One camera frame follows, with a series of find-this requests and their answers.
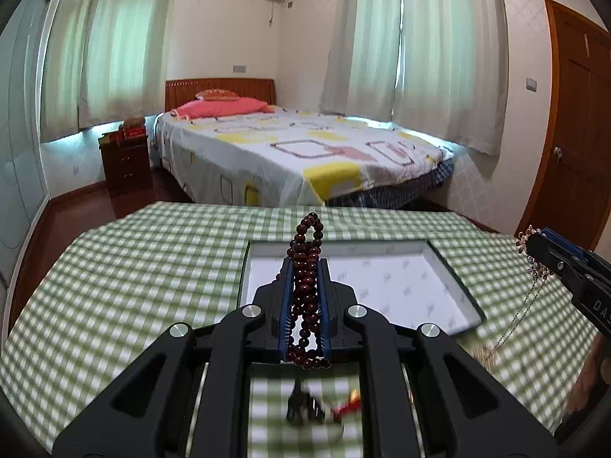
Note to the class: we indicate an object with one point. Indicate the brown stuffed toy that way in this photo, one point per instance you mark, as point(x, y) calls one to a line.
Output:
point(132, 122)

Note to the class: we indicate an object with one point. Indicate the glass door wardrobe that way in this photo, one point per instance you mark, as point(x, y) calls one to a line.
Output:
point(21, 152)

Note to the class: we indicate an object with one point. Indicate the red box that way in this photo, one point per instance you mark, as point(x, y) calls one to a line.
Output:
point(132, 132)

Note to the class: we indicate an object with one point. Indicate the brown wooden door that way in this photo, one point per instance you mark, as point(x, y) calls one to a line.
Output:
point(573, 119)

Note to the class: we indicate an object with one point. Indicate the dark wooden nightstand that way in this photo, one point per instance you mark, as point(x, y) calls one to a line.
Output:
point(128, 167)

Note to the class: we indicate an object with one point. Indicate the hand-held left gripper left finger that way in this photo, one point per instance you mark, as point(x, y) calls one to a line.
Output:
point(285, 305)

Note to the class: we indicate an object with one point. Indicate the patterned bedsheet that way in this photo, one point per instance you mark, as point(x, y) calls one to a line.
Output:
point(267, 167)

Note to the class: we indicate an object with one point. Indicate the white curtain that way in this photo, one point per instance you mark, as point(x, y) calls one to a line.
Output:
point(64, 47)
point(453, 47)
point(363, 38)
point(129, 38)

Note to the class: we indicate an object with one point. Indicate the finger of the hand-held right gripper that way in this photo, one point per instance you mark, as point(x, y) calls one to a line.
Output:
point(556, 262)
point(565, 243)

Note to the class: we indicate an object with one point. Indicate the wooden headboard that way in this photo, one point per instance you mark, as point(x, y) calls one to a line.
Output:
point(257, 87)

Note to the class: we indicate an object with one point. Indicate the red tassel gold charm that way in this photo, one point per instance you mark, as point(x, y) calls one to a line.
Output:
point(348, 408)

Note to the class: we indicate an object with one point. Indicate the green shallow jewelry box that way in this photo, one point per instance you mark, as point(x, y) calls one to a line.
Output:
point(382, 286)

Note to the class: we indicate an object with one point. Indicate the pink pillow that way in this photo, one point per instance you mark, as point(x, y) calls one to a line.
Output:
point(219, 107)

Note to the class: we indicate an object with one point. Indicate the orange cushion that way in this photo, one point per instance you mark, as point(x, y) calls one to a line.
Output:
point(217, 94)

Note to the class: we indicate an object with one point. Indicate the blue plaid bed skirt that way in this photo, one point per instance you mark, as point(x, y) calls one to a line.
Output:
point(391, 191)

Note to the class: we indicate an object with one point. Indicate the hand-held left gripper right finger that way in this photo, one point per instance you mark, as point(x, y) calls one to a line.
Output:
point(325, 305)

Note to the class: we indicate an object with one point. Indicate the wall light switch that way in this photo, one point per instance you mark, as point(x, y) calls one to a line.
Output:
point(531, 83)

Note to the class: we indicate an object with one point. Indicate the person's right hand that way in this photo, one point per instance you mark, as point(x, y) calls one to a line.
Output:
point(584, 381)

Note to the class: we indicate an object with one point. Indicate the green checked tablecloth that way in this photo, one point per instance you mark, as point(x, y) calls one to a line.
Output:
point(143, 272)

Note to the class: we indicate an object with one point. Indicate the yellow box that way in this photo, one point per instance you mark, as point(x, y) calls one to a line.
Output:
point(110, 139)

